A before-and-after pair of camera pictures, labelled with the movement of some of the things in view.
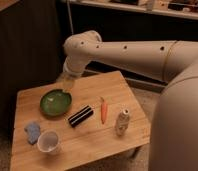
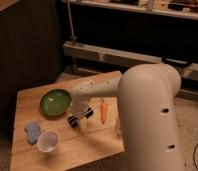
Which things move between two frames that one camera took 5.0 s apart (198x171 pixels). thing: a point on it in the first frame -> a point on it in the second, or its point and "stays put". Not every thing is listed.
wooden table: x=55 y=129 stays put
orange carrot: x=103 y=110 stays put
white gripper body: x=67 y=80 -> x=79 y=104
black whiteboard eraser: x=80 y=116 stays put
